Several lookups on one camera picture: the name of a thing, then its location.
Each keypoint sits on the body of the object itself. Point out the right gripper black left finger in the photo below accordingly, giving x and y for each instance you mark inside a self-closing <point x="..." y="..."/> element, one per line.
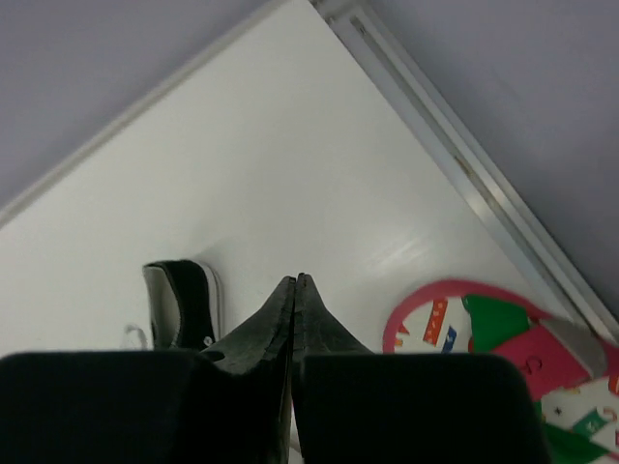
<point x="229" y="403"/>

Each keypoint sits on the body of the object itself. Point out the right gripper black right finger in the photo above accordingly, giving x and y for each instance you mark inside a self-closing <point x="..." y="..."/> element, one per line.
<point x="355" y="406"/>

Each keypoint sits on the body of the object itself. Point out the black canvas sneaker upper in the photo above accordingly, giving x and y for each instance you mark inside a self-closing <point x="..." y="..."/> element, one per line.
<point x="185" y="307"/>

